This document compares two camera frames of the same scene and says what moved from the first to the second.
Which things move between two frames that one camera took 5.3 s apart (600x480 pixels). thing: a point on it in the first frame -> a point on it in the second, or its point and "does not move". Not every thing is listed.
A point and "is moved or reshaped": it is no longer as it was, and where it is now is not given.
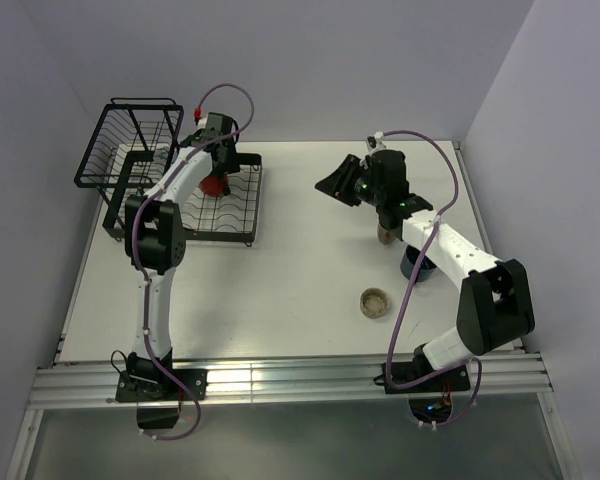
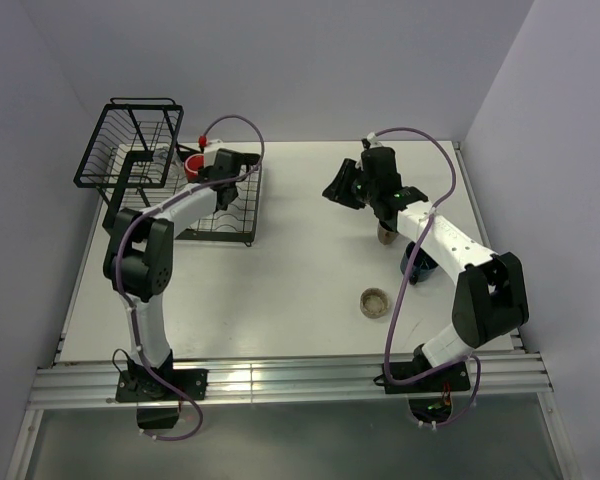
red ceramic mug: x=213 y=185 is moved or reshaped
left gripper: x=231 y=165 -> x=205 y=171
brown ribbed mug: x=385 y=236 does not move
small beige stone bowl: x=374 y=303 does not move
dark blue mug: x=409 y=261 does not move
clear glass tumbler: x=161 y=155 does not move
